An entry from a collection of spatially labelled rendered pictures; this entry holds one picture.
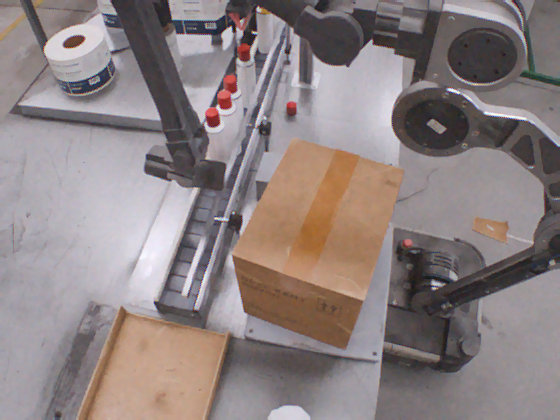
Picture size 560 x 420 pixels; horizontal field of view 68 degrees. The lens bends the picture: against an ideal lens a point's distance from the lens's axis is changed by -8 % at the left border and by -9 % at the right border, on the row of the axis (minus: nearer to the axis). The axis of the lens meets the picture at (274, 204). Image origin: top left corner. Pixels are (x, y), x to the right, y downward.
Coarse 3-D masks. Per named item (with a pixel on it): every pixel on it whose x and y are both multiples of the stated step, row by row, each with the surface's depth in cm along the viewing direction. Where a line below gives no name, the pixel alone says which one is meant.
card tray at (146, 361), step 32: (128, 320) 101; (160, 320) 101; (128, 352) 97; (160, 352) 97; (192, 352) 97; (224, 352) 95; (96, 384) 91; (128, 384) 92; (160, 384) 92; (192, 384) 92; (96, 416) 88; (128, 416) 88; (160, 416) 88; (192, 416) 88
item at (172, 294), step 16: (256, 64) 147; (272, 64) 146; (256, 80) 142; (256, 112) 133; (240, 160) 122; (208, 192) 116; (208, 208) 113; (224, 208) 113; (192, 224) 111; (192, 240) 108; (208, 240) 108; (176, 256) 105; (192, 256) 105; (208, 256) 105; (176, 272) 103; (176, 288) 101; (192, 288) 101; (176, 304) 98; (192, 304) 98
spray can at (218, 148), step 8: (208, 112) 104; (216, 112) 104; (208, 120) 104; (216, 120) 105; (208, 128) 106; (216, 128) 106; (224, 128) 108; (208, 136) 108; (216, 136) 107; (224, 136) 109; (216, 144) 109; (224, 144) 111; (216, 152) 112; (224, 152) 113; (224, 160) 115
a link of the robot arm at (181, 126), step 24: (120, 0) 69; (144, 0) 70; (144, 24) 71; (144, 48) 74; (168, 48) 78; (144, 72) 78; (168, 72) 78; (168, 96) 80; (168, 120) 84; (192, 120) 85; (168, 144) 87; (192, 144) 86
